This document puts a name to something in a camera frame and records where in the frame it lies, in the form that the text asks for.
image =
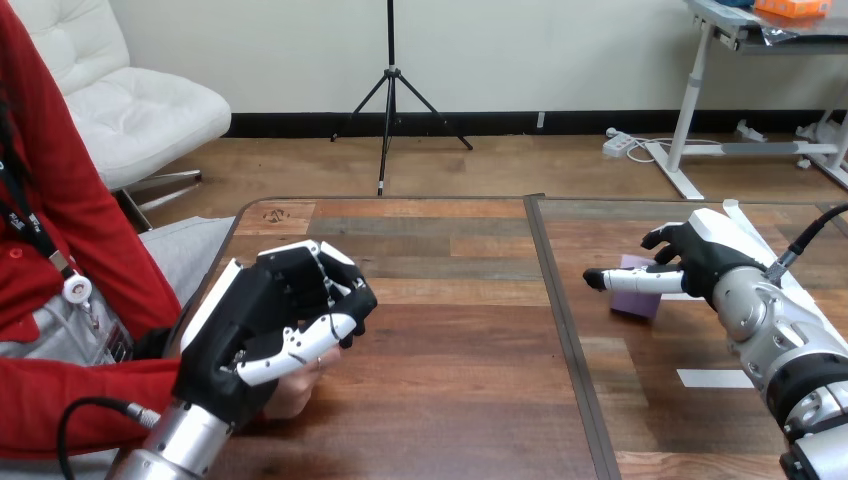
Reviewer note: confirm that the person's hand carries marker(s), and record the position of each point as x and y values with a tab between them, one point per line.
298	391

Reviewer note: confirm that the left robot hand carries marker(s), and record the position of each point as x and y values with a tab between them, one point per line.
245	311

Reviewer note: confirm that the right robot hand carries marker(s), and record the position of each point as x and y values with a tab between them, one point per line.
702	255

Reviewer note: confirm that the person's forearm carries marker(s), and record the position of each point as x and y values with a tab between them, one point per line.
79	404

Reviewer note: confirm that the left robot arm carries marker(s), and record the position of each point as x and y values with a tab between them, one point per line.
182	444

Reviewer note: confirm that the purple block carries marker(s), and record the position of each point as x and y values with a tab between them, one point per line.
636	305

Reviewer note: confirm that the person's body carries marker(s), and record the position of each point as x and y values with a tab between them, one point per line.
60	166

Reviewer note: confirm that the white power strip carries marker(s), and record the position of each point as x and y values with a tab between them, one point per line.
617	144

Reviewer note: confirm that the white desk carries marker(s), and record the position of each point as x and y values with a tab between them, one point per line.
689	106

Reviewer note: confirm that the white cushioned chair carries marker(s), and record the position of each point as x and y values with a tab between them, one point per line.
142	116

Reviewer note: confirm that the black tripod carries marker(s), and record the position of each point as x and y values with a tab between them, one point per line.
391	93

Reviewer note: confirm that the orange thing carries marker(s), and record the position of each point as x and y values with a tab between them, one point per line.
792	6

